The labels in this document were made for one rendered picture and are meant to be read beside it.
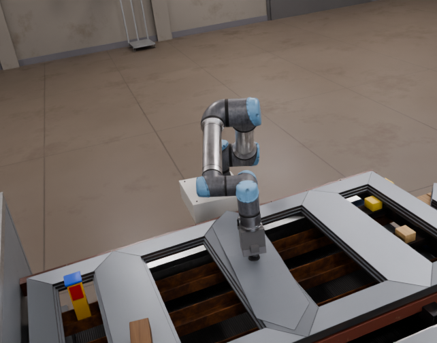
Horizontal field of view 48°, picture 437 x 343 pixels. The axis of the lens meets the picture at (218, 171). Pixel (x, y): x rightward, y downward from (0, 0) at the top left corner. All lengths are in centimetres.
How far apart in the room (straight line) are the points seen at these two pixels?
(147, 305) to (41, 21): 876
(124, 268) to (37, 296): 32
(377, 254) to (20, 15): 898
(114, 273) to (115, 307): 19
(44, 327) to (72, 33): 872
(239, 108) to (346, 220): 62
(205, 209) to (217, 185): 63
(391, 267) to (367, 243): 15
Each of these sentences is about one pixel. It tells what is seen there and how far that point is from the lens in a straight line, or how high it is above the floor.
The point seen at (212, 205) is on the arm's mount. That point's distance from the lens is 235.
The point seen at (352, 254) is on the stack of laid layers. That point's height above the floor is 83.
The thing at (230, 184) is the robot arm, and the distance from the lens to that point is 172.
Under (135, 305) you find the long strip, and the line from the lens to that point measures 172.
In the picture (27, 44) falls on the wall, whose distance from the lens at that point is 1020.
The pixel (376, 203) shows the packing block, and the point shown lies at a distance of 219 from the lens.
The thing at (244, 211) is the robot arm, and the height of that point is 108.
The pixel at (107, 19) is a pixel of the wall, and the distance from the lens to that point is 1017.
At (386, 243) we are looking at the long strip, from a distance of 189.
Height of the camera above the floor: 194
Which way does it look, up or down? 27 degrees down
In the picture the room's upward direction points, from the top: 8 degrees counter-clockwise
